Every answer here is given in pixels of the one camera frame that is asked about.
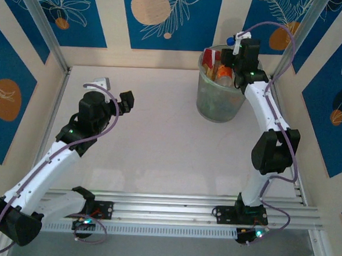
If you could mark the clear bottle orange label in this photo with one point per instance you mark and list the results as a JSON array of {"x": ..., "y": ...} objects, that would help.
[{"x": 223, "y": 73}]

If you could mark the brown bottle yellow red label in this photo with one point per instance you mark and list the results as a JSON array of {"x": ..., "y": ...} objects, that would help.
[{"x": 210, "y": 58}]

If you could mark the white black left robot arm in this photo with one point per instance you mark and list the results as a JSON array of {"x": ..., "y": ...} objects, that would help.
[{"x": 40, "y": 172}]

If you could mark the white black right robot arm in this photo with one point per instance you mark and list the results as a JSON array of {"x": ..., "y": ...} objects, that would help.
[{"x": 262, "y": 104}]

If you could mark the translucent grey waste bin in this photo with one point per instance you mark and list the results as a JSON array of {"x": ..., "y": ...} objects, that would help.
[{"x": 215, "y": 107}]

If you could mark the left control board green light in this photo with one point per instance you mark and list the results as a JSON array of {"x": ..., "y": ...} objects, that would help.
[{"x": 85, "y": 221}]

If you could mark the control board green light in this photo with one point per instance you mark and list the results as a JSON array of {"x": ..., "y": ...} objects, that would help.
[
  {"x": 256, "y": 233},
  {"x": 85, "y": 221}
]

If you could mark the right control board green light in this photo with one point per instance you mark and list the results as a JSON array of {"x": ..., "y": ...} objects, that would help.
[{"x": 256, "y": 233}]

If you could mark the aluminium left side rail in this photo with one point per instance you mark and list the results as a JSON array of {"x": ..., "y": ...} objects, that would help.
[{"x": 52, "y": 120}]

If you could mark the aluminium right frame post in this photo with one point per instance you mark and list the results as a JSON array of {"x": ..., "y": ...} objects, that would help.
[{"x": 298, "y": 34}]

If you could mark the aluminium frame post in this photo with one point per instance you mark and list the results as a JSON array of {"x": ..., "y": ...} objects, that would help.
[
  {"x": 43, "y": 24},
  {"x": 298, "y": 34}
]

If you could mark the aluminium left frame post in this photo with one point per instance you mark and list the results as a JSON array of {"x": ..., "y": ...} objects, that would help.
[{"x": 43, "y": 24}]

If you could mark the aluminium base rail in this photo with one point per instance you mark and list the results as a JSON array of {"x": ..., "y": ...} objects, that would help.
[{"x": 166, "y": 212}]

